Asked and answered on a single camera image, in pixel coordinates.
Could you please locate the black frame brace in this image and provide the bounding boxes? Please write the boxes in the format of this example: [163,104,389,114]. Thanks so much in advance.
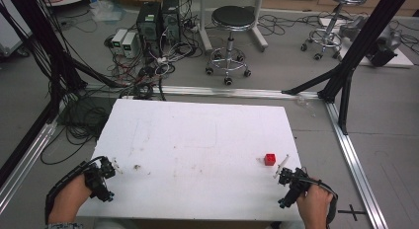
[338,68,356,136]

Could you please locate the black frame post with cables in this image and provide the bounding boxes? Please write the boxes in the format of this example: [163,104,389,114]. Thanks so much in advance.
[0,0,126,124]

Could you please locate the black computer tower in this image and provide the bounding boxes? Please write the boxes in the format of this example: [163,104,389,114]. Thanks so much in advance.
[160,0,183,46]
[135,1,163,58]

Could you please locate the white cabinet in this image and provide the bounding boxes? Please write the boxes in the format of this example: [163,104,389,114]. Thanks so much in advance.
[0,0,33,58]

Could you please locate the clear plastic bag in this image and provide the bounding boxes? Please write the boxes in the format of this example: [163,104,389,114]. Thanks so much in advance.
[89,0,126,24]

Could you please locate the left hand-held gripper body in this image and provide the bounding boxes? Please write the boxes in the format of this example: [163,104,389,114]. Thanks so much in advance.
[83,155,117,203]

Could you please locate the black tape cross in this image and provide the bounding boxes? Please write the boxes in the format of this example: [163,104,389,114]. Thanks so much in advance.
[337,203,367,222]

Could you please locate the aluminium floor rail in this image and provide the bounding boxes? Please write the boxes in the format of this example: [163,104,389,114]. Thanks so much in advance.
[0,119,59,214]
[323,101,390,229]
[84,83,321,101]

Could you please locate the grey machine part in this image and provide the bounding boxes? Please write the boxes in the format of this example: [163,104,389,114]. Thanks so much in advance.
[338,16,403,68]

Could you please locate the white stand leg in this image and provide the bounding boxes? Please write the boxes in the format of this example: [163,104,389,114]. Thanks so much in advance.
[197,0,214,54]
[251,0,270,53]

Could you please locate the black round stool chrome base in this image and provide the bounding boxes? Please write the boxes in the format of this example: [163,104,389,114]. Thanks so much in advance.
[299,0,370,62]
[204,5,258,87]

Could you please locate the person's left hand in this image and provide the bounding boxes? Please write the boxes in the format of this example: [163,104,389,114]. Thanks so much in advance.
[47,174,94,225]

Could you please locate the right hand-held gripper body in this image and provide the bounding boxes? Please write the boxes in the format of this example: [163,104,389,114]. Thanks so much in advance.
[277,167,311,209]

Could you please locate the person's right hand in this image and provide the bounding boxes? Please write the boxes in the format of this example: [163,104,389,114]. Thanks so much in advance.
[295,184,334,229]

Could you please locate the black cable bundle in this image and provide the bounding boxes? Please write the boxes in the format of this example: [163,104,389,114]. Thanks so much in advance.
[40,96,114,167]

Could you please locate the red cube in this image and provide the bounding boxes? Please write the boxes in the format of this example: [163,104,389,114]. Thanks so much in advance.
[263,153,277,167]

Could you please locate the white board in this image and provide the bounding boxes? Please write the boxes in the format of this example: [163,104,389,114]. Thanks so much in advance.
[318,17,415,69]

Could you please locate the white power supply box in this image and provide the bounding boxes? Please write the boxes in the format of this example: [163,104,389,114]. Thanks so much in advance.
[122,32,140,59]
[111,28,128,56]

